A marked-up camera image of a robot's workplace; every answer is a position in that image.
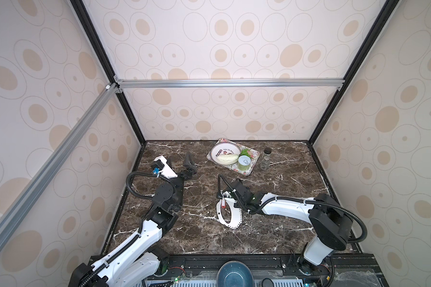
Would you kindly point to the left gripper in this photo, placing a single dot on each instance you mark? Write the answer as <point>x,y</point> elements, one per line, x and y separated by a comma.
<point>190,170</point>

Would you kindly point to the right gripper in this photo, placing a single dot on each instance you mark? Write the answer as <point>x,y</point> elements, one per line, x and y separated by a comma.
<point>245,188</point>

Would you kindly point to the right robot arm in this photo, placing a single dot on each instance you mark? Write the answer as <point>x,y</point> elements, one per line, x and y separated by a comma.
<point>335,226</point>

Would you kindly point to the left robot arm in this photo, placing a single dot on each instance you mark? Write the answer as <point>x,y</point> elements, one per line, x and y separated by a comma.
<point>136,258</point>

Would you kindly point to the pale cabbage piece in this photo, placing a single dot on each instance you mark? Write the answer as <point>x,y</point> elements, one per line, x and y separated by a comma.
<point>227,159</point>

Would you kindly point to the white plate with rim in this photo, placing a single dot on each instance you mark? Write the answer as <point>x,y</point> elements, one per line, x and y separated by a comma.
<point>224,148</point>

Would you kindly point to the green tin can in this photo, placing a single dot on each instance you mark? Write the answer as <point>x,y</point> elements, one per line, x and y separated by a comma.
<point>244,163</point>

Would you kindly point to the floral rectangular tray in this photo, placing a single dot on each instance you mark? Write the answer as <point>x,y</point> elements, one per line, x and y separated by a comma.
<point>255,156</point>

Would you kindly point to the green leaf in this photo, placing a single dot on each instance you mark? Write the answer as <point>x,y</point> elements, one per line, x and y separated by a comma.
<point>245,152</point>

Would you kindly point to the blue bowl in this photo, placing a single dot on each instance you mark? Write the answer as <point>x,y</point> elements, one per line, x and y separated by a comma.
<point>235,274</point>

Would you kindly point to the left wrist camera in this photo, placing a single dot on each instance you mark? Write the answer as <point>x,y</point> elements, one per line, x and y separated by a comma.
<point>161,168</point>

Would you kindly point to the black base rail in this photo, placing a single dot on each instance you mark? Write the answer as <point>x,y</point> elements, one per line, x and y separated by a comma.
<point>339,270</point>

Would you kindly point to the horizontal aluminium rail back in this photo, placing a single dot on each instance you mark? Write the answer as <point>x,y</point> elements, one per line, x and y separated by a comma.
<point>232,83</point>

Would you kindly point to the diagonal aluminium rail left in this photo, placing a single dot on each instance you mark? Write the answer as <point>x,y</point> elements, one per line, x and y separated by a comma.
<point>10,221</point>

